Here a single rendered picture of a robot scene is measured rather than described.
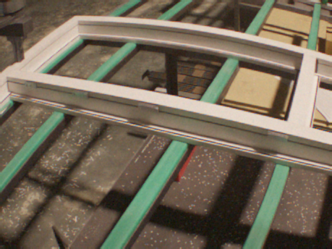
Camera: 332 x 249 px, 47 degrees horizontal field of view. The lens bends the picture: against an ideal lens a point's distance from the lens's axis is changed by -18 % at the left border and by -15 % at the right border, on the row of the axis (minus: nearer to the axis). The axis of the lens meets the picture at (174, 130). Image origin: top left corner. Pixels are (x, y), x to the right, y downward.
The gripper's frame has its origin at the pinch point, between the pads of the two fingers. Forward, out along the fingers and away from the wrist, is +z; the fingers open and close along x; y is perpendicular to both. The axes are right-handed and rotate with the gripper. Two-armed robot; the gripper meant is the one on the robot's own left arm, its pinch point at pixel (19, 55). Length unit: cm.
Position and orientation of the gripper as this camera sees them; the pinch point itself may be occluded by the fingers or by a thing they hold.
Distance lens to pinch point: 132.9
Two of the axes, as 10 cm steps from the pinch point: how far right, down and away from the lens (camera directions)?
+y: 3.9, -5.6, 7.3
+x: -9.2, -2.1, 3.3
